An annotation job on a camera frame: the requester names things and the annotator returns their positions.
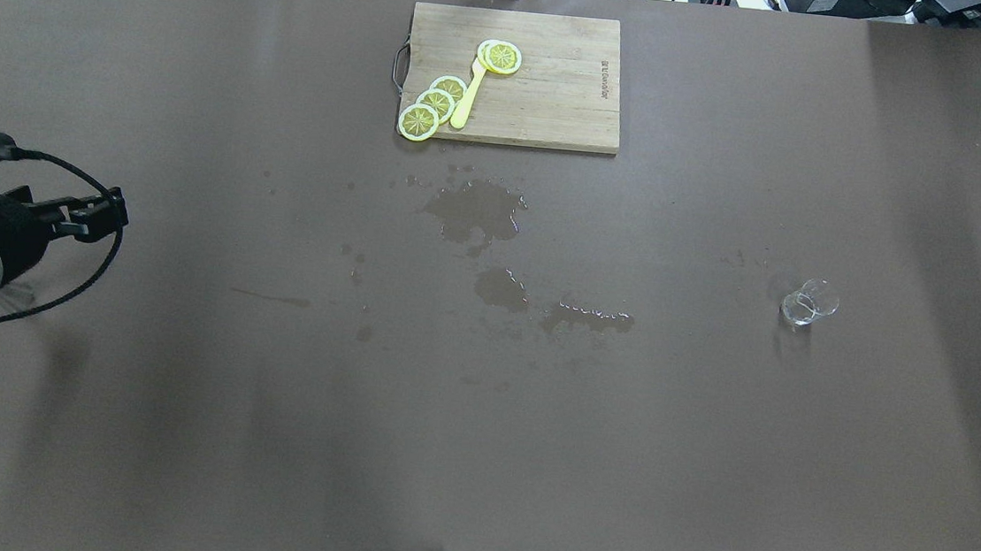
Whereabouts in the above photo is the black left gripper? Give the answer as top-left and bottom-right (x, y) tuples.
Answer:
(0, 187), (129, 279)

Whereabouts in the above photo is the clear glass measuring cup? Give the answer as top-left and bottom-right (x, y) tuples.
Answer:
(779, 278), (840, 327)

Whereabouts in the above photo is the lemon slice outer end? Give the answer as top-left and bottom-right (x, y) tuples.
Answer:
(395, 103), (442, 142)

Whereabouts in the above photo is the lemon slice middle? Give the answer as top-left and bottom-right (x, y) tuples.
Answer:
(416, 88), (456, 125)

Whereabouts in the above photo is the lemon slice near spoon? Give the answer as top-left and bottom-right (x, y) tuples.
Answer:
(431, 74), (467, 103)

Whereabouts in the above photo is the lemon slice on spoon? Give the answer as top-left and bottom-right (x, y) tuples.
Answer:
(477, 39), (525, 75)

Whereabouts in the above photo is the bamboo cutting board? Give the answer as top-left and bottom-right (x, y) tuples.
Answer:
(400, 2), (622, 156)

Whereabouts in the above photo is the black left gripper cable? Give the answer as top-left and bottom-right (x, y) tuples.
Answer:
(0, 146), (132, 350)

